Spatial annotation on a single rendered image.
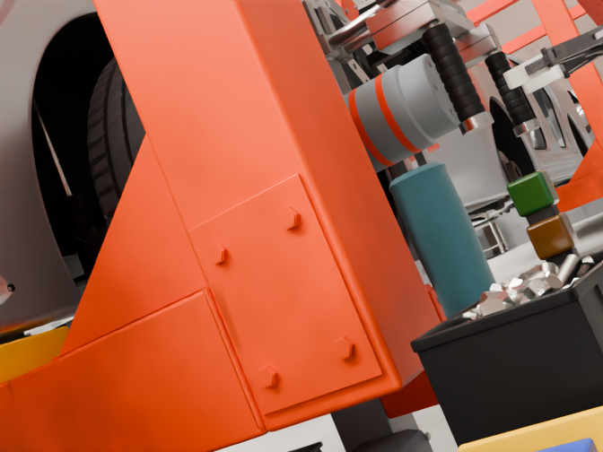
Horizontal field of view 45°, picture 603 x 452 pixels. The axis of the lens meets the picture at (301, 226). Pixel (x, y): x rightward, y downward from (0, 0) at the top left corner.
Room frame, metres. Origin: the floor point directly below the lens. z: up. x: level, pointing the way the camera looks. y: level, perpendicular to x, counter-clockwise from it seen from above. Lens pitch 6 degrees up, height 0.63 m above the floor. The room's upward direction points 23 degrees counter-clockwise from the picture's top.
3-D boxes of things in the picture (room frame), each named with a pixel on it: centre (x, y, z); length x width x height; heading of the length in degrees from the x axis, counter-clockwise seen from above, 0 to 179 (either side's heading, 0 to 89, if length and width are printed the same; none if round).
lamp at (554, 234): (0.79, -0.24, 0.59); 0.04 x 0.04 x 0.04; 62
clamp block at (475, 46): (1.27, -0.40, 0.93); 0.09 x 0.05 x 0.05; 62
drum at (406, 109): (1.19, -0.20, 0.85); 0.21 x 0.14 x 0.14; 62
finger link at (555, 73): (1.30, -0.50, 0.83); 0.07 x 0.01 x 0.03; 62
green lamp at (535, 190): (0.79, -0.24, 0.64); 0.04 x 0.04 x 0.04; 62
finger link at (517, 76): (1.18, -0.43, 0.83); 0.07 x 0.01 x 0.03; 62
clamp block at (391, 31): (0.97, -0.24, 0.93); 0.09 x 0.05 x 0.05; 62
